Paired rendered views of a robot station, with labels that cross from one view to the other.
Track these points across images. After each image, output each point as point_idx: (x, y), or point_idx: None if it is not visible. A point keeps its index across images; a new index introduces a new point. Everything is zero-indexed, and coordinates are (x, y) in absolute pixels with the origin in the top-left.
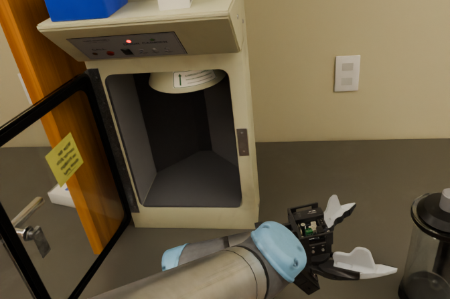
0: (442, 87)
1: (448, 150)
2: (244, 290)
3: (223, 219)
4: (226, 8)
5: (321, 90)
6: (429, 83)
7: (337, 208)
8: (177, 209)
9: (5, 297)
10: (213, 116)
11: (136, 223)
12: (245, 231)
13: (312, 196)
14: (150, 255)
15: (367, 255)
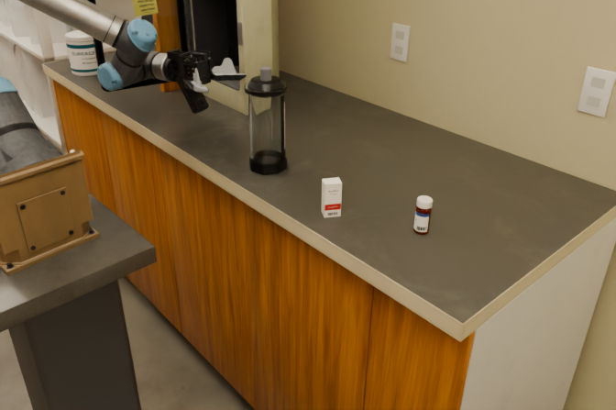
0: (472, 81)
1: (447, 141)
2: (100, 20)
3: (231, 99)
4: None
5: (382, 54)
6: (461, 72)
7: (232, 71)
8: (212, 82)
9: None
10: None
11: None
12: (239, 113)
13: (303, 118)
14: (181, 101)
15: (196, 73)
